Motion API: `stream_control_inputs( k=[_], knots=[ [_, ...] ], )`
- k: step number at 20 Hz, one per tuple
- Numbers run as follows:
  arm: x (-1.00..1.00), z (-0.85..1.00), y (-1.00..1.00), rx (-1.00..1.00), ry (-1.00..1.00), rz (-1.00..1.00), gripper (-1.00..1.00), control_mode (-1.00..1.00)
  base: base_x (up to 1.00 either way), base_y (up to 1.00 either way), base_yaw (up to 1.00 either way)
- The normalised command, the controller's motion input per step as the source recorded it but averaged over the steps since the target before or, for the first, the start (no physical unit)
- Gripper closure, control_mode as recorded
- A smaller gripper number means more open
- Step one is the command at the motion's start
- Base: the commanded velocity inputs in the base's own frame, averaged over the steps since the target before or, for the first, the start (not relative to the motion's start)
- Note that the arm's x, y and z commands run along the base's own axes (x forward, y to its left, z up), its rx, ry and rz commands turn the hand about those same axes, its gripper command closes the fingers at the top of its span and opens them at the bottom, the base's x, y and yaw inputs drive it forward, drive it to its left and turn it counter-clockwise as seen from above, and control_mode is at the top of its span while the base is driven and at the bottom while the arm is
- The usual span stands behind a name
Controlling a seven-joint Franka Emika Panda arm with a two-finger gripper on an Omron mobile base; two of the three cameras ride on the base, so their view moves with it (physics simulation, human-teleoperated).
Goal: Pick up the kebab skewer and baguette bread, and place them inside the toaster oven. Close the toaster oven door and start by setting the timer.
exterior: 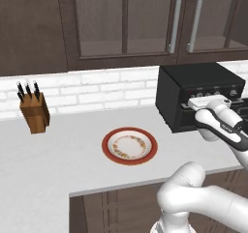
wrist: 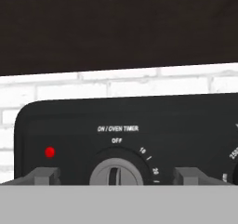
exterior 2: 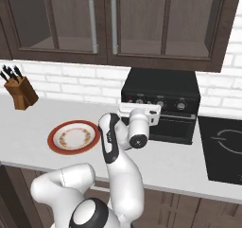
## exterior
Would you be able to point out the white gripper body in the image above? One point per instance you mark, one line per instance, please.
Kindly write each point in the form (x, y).
(201, 102)

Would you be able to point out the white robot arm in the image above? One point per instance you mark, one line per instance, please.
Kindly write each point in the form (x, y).
(193, 191)

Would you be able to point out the black toaster oven door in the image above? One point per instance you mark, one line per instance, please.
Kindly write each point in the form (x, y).
(186, 120)

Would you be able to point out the black toaster oven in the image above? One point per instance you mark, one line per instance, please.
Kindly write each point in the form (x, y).
(180, 77)

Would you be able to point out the black toaster oven timer knob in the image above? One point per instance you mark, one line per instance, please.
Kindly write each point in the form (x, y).
(233, 92)

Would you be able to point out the narrow glass cupboard door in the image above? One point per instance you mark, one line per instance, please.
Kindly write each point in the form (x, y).
(223, 17)

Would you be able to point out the wide glass cupboard door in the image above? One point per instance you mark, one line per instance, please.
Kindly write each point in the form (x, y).
(106, 21)

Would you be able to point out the dark brown plain cupboard door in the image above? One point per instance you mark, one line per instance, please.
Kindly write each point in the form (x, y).
(30, 27)

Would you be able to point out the red rimmed white plate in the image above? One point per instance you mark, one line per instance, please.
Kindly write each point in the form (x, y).
(130, 146)

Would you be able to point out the dark brown base cupboard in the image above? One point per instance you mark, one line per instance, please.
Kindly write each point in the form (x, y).
(122, 208)

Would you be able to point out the wooden knife block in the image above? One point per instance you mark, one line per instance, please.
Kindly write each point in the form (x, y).
(36, 116)

